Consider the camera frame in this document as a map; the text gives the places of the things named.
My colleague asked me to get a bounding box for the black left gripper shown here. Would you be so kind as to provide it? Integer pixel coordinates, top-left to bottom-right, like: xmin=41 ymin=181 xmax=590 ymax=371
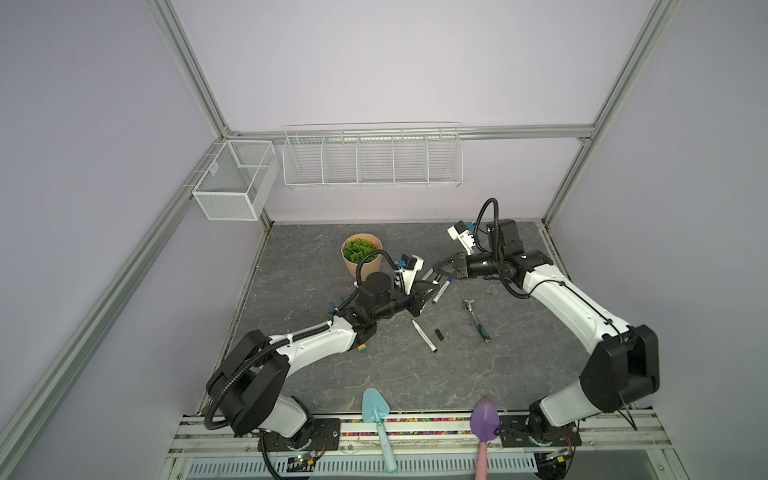
xmin=371 ymin=277 xmax=437 ymax=321

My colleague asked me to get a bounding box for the white marker black tip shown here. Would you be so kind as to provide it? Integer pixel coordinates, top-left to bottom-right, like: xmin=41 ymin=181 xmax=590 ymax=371
xmin=431 ymin=278 xmax=453 ymax=304

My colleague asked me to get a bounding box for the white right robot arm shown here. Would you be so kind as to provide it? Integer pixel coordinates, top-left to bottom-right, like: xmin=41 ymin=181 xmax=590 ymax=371
xmin=434 ymin=220 xmax=660 ymax=446

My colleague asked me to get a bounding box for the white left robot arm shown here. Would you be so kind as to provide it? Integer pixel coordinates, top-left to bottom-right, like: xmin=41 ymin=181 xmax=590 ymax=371
xmin=203 ymin=250 xmax=432 ymax=445

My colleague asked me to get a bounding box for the beige faceted plant pot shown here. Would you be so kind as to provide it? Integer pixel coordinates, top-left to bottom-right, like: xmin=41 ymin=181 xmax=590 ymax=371
xmin=341 ymin=233 xmax=382 ymax=280

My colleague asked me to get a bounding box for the green artificial plant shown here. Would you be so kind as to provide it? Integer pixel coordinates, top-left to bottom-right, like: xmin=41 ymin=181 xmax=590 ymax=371
xmin=342 ymin=238 xmax=379 ymax=264

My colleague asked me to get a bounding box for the teal garden trowel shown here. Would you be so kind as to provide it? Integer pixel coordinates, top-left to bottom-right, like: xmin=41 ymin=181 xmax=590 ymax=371
xmin=362 ymin=388 xmax=398 ymax=474

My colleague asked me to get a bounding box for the purple garden trowel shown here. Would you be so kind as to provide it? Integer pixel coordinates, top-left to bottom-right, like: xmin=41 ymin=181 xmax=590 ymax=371
xmin=470 ymin=397 xmax=500 ymax=480

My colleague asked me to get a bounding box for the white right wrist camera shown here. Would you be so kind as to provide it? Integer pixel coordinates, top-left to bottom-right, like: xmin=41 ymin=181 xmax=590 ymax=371
xmin=447 ymin=220 xmax=477 ymax=255

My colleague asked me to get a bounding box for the white wire wall shelf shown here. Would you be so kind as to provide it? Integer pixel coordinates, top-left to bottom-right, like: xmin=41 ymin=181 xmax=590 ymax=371
xmin=282 ymin=122 xmax=464 ymax=188

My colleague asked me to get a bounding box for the white mesh wall basket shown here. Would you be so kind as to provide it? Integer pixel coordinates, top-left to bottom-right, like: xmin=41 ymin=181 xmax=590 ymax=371
xmin=193 ymin=140 xmax=279 ymax=221

